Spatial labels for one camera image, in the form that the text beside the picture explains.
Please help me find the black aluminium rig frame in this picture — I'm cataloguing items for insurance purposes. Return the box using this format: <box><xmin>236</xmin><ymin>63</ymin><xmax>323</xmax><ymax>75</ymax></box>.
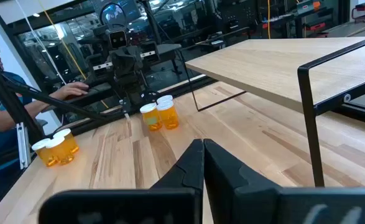
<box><xmin>0</xmin><ymin>46</ymin><xmax>217</xmax><ymax>147</ymax></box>

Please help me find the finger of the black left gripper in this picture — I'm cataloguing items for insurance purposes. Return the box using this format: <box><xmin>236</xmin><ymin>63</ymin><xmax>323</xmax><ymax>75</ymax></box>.
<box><xmin>140</xmin><ymin>40</ymin><xmax>161</xmax><ymax>64</ymax></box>
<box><xmin>85</xmin><ymin>52</ymin><xmax>113</xmax><ymax>80</ymax></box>

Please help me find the wooden shelf black metal frame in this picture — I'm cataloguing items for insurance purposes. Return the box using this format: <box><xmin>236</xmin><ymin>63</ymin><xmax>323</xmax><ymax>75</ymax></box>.
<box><xmin>182</xmin><ymin>34</ymin><xmax>365</xmax><ymax>187</ymax></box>

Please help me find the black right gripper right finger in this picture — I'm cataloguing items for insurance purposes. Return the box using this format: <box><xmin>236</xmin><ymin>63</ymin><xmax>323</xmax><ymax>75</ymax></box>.
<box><xmin>203</xmin><ymin>139</ymin><xmax>365</xmax><ymax>224</ymax></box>

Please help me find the thin white cable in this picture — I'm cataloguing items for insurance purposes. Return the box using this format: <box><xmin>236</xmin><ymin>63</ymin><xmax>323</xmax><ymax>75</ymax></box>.
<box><xmin>15</xmin><ymin>0</ymin><xmax>67</xmax><ymax>85</ymax></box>

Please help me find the silver aluminium bracket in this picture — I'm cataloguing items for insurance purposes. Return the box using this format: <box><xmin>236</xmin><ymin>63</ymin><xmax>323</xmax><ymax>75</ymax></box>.
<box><xmin>16</xmin><ymin>122</ymin><xmax>32</xmax><ymax>170</ymax></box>

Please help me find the black workbench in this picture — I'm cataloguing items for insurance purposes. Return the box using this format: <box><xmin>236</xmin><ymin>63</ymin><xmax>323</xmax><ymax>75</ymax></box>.
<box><xmin>261</xmin><ymin>6</ymin><xmax>335</xmax><ymax>39</ymax></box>

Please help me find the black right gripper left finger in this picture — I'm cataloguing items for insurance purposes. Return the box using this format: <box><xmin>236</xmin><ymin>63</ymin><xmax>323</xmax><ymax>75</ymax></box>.
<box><xmin>39</xmin><ymin>139</ymin><xmax>205</xmax><ymax>224</ymax></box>

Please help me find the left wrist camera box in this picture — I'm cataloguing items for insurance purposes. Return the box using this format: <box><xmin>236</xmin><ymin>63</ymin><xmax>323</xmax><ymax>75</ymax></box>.
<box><xmin>108</xmin><ymin>29</ymin><xmax>129</xmax><ymax>50</ymax></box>

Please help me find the person's hand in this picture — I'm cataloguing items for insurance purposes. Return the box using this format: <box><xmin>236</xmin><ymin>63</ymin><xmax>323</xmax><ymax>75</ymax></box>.
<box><xmin>49</xmin><ymin>81</ymin><xmax>90</xmax><ymax>101</ymax></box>

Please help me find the dark grey low desk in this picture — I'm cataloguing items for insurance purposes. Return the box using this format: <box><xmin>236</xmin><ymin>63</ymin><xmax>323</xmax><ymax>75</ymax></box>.
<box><xmin>42</xmin><ymin>82</ymin><xmax>124</xmax><ymax>113</ymax></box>

